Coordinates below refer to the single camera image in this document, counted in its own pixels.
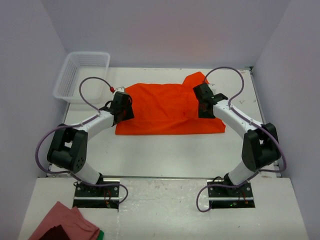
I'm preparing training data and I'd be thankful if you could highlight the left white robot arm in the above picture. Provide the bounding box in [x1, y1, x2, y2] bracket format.
[47, 87, 134, 197]

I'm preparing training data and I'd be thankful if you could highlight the dark maroon folded t shirt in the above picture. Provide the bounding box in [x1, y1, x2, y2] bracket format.
[39, 225, 70, 240]

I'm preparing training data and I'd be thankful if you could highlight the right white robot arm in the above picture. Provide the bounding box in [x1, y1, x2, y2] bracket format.
[193, 83, 282, 197]

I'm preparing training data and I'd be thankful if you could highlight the pink folded t shirt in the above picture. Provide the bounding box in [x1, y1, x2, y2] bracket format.
[29, 201, 101, 240]

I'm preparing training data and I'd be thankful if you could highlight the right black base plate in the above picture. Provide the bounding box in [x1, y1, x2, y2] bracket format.
[207, 182, 255, 209]

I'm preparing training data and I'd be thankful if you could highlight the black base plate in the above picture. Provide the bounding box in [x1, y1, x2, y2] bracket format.
[72, 179, 120, 210]
[207, 182, 255, 209]

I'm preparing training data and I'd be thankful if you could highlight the purple cable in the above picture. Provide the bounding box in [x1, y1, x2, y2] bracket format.
[196, 66, 287, 213]
[34, 76, 129, 207]

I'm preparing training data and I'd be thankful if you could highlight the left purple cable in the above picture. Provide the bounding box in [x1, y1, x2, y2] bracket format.
[34, 76, 129, 207]

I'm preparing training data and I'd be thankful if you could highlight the orange t shirt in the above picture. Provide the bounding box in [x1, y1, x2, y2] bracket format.
[115, 71, 226, 136]

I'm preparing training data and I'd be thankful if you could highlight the green folded t shirt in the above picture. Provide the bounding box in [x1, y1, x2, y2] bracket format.
[96, 230, 105, 240]

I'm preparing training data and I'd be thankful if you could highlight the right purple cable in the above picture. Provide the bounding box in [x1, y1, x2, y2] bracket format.
[196, 66, 287, 213]

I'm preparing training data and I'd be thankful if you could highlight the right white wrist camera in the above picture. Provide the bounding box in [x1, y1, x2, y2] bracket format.
[208, 83, 217, 92]

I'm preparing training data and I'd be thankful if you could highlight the white plastic basket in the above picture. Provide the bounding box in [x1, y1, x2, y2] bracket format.
[53, 51, 111, 104]

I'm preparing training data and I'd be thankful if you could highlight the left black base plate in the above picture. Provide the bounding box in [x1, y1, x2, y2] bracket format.
[72, 179, 120, 210]

